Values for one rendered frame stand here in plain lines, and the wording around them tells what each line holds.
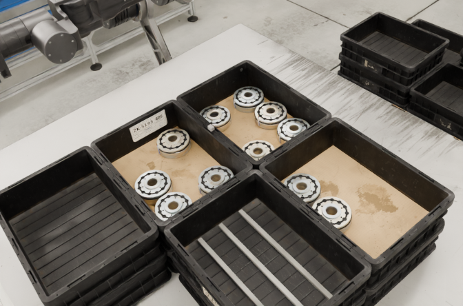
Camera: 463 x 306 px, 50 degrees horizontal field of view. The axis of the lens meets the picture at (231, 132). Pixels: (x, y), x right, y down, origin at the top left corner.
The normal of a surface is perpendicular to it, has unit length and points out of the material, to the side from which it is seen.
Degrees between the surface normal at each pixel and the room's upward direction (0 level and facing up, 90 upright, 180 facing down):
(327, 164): 0
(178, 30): 0
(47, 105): 0
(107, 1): 90
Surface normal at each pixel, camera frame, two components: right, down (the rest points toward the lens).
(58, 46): 0.63, 0.49
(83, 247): -0.08, -0.72
